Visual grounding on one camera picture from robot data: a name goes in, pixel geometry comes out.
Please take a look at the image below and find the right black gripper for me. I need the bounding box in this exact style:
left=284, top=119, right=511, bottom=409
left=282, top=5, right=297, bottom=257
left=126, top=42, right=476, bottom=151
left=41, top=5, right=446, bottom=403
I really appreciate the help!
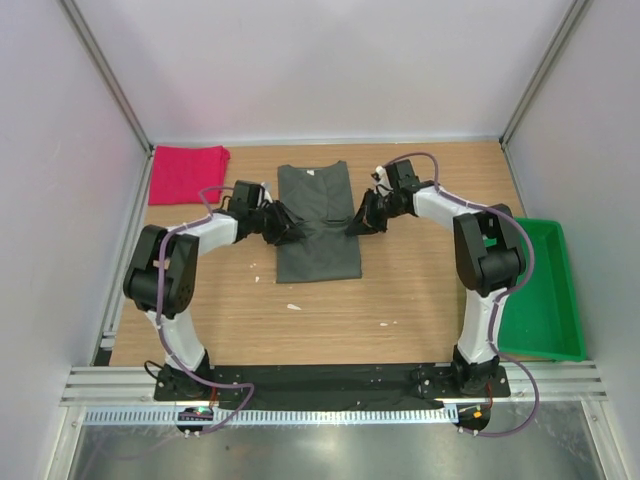
left=346, top=188, right=406, bottom=236

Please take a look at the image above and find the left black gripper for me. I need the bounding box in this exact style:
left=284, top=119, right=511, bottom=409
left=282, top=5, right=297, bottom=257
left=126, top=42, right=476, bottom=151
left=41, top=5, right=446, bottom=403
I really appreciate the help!
left=248, top=199, right=304, bottom=245

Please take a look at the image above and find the grey t shirt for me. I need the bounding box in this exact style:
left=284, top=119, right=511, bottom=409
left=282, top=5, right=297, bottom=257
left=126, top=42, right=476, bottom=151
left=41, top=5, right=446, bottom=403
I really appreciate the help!
left=276, top=161, right=362, bottom=284

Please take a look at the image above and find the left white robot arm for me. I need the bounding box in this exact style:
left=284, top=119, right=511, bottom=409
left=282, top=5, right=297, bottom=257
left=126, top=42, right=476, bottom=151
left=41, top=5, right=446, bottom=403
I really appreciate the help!
left=123, top=181, right=305, bottom=400

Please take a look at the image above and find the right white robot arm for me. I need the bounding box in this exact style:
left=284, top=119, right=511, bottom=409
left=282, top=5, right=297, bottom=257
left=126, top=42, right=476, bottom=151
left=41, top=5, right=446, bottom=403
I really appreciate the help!
left=346, top=155, right=535, bottom=396

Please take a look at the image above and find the folded pink t shirt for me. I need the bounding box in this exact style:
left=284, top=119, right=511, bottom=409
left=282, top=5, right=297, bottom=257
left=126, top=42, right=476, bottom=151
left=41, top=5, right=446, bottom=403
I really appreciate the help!
left=148, top=146, right=231, bottom=206

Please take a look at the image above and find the green plastic tray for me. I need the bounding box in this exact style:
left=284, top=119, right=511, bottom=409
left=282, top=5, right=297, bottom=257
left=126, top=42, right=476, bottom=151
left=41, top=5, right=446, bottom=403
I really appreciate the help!
left=498, top=218, right=587, bottom=362

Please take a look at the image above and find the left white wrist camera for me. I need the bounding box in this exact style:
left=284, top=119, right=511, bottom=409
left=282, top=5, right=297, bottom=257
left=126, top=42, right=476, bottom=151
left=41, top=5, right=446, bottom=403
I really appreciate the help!
left=260, top=182, right=274, bottom=207

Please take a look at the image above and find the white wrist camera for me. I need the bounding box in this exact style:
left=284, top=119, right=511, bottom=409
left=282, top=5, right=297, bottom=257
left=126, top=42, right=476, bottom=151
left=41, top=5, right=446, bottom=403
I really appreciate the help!
left=371, top=166, right=392, bottom=196
left=260, top=182, right=274, bottom=207

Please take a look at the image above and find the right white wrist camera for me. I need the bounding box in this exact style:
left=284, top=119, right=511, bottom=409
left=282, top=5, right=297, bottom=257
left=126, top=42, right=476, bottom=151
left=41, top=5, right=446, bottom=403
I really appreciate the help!
left=371, top=166, right=392, bottom=196

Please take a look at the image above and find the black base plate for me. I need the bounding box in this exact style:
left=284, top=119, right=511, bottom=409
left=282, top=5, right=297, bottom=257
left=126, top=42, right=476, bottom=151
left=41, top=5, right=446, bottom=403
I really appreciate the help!
left=153, top=362, right=512, bottom=412

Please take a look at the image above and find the white slotted cable duct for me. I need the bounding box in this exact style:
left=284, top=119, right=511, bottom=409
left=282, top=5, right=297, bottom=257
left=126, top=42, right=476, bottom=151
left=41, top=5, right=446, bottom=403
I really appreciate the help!
left=83, top=405, right=458, bottom=427

